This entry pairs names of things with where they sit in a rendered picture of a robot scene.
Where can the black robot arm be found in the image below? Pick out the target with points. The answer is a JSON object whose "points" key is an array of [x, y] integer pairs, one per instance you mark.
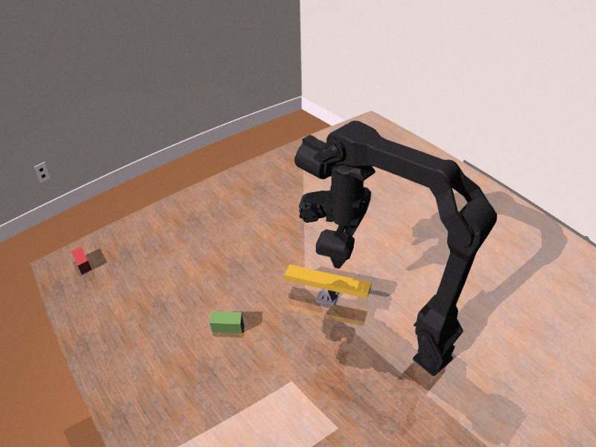
{"points": [[349, 155]]}

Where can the red rectangular block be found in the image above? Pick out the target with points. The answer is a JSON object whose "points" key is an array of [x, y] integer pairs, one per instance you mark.
{"points": [[81, 260]]}

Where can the yellow bar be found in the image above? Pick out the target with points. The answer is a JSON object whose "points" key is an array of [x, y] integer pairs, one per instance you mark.
{"points": [[327, 281]]}

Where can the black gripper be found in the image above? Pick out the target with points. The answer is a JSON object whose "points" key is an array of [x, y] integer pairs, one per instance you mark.
{"points": [[347, 213]]}

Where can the green rectangular block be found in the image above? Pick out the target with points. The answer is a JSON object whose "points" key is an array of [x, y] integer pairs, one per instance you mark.
{"points": [[226, 322]]}

